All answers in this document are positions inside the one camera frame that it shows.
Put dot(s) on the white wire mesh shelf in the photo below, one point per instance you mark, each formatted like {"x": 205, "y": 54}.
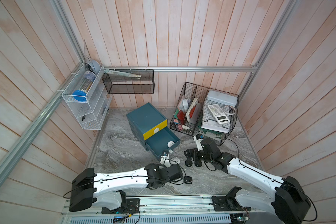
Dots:
{"x": 90, "y": 114}

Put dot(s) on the white oval earphone case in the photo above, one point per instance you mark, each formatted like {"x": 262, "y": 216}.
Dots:
{"x": 175, "y": 161}

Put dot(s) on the white plastic box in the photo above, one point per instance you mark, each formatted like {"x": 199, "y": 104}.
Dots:
{"x": 222, "y": 98}

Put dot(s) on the black mesh wall basket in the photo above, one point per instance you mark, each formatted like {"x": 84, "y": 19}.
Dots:
{"x": 129, "y": 81}

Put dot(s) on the black wire desk organizer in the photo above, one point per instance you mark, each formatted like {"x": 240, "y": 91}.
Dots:
{"x": 199, "y": 120}

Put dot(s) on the yellow drawer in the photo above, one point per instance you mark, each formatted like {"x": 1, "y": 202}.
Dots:
{"x": 152, "y": 131}

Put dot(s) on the teal drawer cabinet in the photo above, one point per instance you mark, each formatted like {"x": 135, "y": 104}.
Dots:
{"x": 142, "y": 119}

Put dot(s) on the red booklet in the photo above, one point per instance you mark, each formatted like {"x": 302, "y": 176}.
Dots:
{"x": 182, "y": 117}

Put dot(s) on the grey blue bowl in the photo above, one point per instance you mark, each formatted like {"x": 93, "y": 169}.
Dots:
{"x": 93, "y": 66}

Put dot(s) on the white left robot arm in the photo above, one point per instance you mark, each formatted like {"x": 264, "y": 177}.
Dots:
{"x": 107, "y": 190}

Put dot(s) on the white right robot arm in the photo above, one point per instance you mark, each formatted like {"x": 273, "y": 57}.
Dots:
{"x": 283, "y": 197}

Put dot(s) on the blue capped clear tube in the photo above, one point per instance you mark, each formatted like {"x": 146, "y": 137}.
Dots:
{"x": 80, "y": 94}

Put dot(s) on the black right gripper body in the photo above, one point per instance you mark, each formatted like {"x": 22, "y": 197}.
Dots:
{"x": 199, "y": 155}

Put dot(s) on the white round earphone case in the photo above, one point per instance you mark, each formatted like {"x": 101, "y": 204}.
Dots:
{"x": 170, "y": 144}

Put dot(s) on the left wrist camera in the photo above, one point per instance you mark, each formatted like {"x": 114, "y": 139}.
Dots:
{"x": 165, "y": 160}

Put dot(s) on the white calculator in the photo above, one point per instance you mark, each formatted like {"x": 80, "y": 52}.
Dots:
{"x": 219, "y": 115}

